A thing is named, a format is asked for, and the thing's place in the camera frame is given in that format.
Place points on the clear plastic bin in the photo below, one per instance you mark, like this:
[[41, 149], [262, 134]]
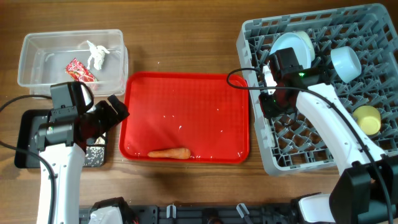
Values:
[[45, 55]]

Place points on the mint green bowl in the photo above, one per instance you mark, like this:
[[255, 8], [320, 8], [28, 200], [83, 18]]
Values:
[[306, 38]]

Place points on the spilled white rice pile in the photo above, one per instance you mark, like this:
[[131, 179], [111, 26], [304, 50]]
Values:
[[95, 153]]

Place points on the grey dishwasher rack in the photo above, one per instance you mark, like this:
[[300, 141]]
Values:
[[289, 143]]

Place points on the red plastic tray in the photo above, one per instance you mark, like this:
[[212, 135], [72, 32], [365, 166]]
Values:
[[205, 113]]

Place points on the white tissue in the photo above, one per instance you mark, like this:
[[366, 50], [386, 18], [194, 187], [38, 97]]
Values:
[[97, 53]]

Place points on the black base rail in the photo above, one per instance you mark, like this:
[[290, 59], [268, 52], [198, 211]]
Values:
[[266, 214]]

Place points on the light blue bowl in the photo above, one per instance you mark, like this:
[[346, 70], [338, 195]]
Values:
[[346, 63]]

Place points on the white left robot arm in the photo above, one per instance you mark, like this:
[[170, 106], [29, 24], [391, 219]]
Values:
[[75, 119]]

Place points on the orange carrot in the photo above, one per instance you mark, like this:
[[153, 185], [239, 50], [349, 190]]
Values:
[[175, 153]]

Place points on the black tray bin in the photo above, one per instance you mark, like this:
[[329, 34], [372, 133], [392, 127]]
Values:
[[30, 122]]

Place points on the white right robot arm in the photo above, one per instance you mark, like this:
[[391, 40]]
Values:
[[366, 191]]

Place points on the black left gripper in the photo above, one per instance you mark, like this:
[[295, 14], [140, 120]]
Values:
[[101, 116]]

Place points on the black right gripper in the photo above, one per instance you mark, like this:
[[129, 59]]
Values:
[[268, 106]]

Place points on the red snack wrapper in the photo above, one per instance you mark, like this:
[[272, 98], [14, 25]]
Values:
[[81, 74]]

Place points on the yellow plastic cup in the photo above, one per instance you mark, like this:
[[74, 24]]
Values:
[[368, 119]]

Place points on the light blue plate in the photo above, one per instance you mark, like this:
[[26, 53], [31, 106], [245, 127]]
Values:
[[300, 47]]

